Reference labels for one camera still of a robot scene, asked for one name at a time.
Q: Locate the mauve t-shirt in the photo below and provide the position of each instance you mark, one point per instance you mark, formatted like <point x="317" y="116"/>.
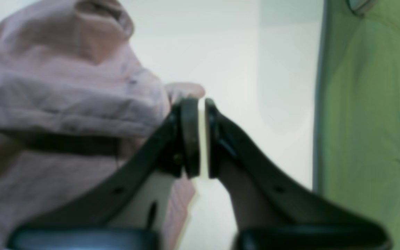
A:
<point x="75" y="103"/>

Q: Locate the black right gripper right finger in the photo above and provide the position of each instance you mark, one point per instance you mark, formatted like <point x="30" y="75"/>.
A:
<point x="272" y="210"/>

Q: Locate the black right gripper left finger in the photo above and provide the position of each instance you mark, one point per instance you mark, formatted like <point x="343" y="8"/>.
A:
<point x="127" y="210"/>

